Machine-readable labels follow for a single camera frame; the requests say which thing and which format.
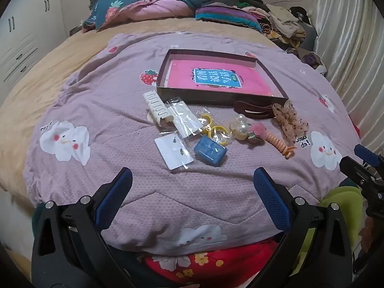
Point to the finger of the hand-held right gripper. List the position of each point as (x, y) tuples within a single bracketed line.
[(364, 153), (355, 168)]

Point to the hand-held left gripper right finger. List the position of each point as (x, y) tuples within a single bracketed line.
[(271, 198)]

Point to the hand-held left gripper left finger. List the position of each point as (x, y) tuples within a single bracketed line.
[(114, 195)]

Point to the white earring card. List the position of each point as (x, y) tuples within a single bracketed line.
[(171, 153)]

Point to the small blue plastic box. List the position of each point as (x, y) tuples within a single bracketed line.
[(208, 151)]

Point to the beige polka-dot bow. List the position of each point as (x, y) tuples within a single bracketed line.
[(288, 120)]

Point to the white hair claw clip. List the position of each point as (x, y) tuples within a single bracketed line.
[(154, 105)]

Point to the brown cardboard box tray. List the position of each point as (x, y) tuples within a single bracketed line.
[(195, 96)]

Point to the green cloth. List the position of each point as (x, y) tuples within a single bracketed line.
[(342, 204)]

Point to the red floral cloth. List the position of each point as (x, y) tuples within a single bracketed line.
[(210, 261)]

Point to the brown hair clip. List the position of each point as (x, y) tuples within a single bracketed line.
[(240, 106)]

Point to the clear packet with white clip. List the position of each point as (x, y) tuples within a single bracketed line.
[(183, 117)]

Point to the bag of dark clothes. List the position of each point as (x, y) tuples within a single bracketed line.
[(310, 58)]

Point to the cream satin curtain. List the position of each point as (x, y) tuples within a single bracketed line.
[(348, 36)]

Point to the purple cloud-print blanket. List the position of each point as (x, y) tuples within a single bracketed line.
[(120, 75)]

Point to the pink book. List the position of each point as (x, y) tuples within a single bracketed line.
[(186, 78)]

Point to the pile of clothes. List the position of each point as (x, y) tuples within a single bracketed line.
[(282, 21)]

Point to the white wardrobe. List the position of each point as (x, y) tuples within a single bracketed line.
[(27, 36)]

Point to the dark blue pink floral quilt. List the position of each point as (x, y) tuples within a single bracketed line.
[(150, 9)]

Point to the striped folded blanket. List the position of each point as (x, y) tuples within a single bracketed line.
[(225, 13)]

